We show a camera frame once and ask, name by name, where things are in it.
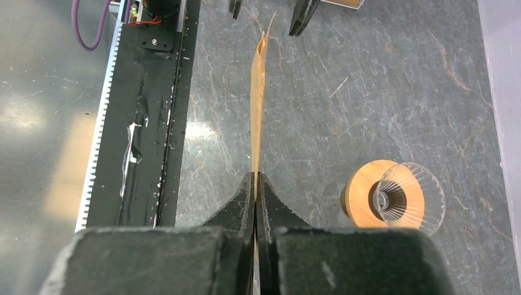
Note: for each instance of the wooden filter holder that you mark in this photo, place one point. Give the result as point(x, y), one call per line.
point(351, 4)

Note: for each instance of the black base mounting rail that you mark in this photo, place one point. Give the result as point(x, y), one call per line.
point(134, 166)

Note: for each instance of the clear glass dripper cone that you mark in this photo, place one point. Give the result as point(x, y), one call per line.
point(409, 195)

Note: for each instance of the brown paper coffee filter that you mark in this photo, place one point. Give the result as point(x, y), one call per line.
point(257, 91)

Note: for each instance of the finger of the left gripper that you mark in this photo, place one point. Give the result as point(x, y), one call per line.
point(234, 7)
point(302, 14)

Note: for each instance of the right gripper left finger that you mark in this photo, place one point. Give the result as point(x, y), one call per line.
point(236, 220)

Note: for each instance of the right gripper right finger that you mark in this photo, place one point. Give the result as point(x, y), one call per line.
point(272, 213)

